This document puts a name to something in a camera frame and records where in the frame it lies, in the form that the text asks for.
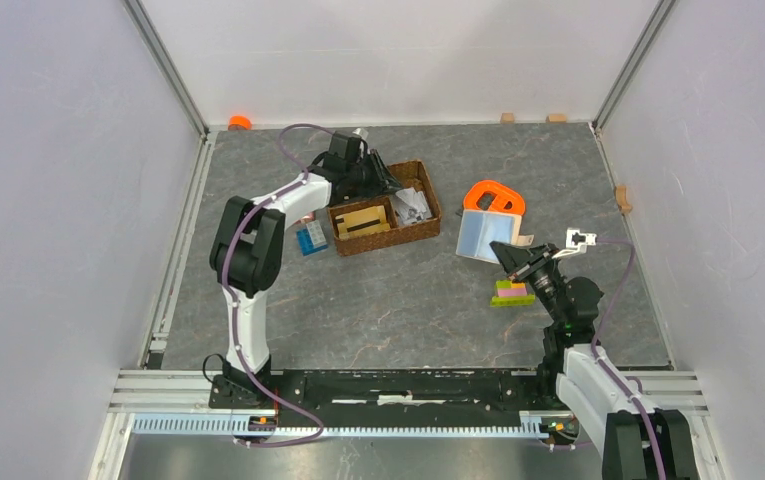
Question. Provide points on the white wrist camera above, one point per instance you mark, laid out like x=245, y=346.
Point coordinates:
x=361, y=133
x=577, y=243

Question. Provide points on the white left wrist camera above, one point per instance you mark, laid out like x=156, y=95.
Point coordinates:
x=361, y=133

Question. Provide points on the wooden block right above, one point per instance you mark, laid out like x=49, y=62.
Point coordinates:
x=556, y=118

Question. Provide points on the orange round cap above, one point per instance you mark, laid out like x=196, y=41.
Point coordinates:
x=239, y=122

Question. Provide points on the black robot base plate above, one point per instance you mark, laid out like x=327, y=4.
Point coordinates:
x=304, y=391

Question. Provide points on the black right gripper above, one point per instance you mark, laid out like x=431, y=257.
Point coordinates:
x=516, y=258

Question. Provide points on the yellow cards in basket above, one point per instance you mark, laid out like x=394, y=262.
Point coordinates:
x=363, y=222

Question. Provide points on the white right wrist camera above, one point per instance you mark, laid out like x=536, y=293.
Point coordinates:
x=577, y=243

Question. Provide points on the blue toy brick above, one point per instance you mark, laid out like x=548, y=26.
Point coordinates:
x=305, y=244

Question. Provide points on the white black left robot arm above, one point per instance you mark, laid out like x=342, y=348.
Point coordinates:
x=247, y=250

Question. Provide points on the grey toy brick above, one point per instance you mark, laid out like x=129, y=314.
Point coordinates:
x=316, y=234

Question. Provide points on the silver cards in basket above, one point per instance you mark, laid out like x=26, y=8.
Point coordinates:
x=411, y=207

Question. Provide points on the beige leather card holder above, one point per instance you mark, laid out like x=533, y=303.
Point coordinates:
x=479, y=228

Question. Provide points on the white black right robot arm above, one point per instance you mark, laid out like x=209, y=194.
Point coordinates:
x=636, y=438

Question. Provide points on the curved wooden piece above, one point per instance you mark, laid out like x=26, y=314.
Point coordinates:
x=621, y=195

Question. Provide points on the lime green toy brick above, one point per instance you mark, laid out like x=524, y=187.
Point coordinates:
x=511, y=294

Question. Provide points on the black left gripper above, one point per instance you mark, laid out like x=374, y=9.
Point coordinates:
x=378, y=186

